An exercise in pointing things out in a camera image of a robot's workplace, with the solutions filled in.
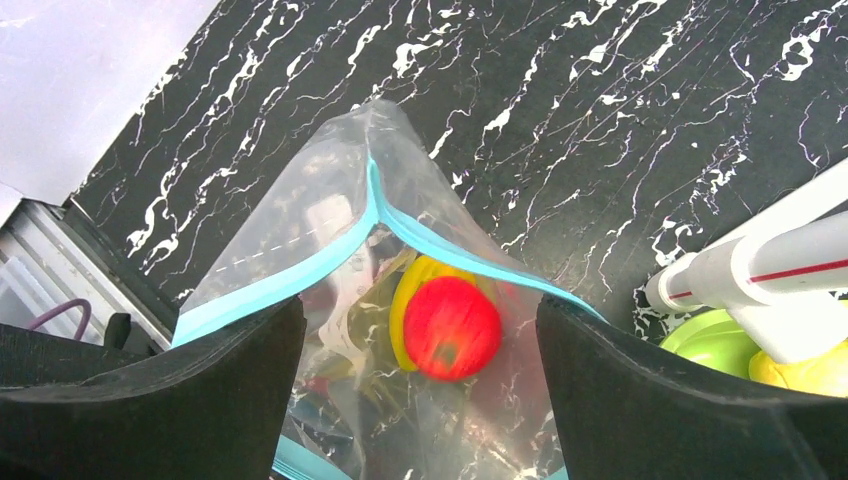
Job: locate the yellow toy lemon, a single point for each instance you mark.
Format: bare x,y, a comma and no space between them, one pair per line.
823,375

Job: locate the clear zip top bag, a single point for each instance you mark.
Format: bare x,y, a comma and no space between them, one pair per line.
337,229

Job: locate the red toy apple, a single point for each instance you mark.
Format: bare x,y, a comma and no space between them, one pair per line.
450,329

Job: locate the white PVC pipe frame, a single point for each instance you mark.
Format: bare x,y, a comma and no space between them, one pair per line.
775,275

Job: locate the green plastic basket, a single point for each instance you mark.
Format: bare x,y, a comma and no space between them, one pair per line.
713,339

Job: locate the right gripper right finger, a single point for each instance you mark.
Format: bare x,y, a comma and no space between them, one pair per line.
627,409

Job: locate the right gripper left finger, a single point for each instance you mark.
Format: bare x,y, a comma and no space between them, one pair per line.
212,408

